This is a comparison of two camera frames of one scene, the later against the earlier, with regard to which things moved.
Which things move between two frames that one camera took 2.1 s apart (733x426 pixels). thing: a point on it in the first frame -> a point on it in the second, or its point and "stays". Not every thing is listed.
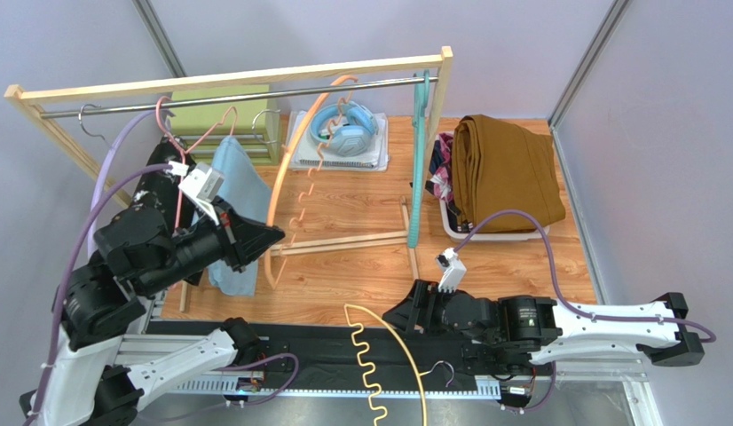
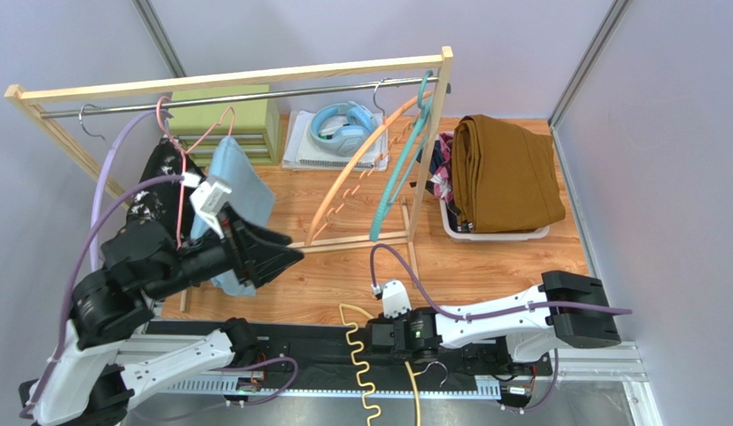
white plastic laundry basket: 451,233 stays
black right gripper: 421,307 -> 381,338
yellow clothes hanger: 421,374 -> 366,364
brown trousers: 500,165 stays
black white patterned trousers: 161,191 stays
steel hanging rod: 237,98 stays
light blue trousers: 248,184 stays
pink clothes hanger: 184,153 stays
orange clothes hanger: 302,192 -> 361,159
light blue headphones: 347,140 stays
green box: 201,128 stays
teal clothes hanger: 421,90 -> 405,155
